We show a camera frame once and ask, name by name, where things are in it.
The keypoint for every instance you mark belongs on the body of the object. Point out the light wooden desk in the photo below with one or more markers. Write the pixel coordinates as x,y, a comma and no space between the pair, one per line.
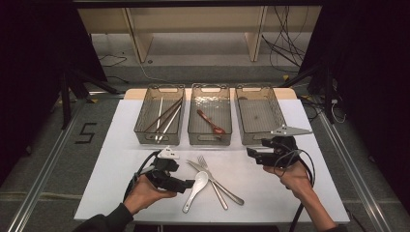
193,19

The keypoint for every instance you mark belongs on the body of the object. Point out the long aluminium floor rail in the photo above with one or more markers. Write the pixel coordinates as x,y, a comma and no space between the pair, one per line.
367,193
38,188

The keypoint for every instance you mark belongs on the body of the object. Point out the person's left hand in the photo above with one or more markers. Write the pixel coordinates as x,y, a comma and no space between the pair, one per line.
141,196

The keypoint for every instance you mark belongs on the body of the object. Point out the black curtain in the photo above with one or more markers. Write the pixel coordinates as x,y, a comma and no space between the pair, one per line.
32,64
370,64

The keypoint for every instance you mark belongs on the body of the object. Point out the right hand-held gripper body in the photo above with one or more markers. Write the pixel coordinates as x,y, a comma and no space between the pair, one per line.
286,154

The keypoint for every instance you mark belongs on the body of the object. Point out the smoky clear plastic bin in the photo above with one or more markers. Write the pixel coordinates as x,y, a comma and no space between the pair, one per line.
259,109
151,129
209,103

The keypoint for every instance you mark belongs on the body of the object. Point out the short aluminium floor rail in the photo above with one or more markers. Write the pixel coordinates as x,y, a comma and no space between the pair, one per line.
106,94

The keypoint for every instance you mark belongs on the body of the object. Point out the white ceramic spoon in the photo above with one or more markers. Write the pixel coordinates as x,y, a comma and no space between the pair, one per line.
200,180

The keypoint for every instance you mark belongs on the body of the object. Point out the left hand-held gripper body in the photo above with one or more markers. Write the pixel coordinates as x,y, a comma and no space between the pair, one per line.
159,177

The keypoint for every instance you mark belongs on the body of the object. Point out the steel fork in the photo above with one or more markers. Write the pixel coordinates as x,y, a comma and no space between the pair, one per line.
220,198

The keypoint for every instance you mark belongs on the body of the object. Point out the person's right hand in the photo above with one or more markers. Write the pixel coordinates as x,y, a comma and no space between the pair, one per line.
296,179

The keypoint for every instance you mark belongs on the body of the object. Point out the black metal stand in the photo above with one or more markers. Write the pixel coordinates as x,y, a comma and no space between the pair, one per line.
328,96
66,103

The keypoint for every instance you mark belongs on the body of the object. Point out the brown wooden spoon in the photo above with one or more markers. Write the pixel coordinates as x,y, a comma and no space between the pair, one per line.
219,130

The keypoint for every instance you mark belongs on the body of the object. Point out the steel table knife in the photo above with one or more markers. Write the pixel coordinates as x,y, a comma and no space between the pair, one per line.
233,196

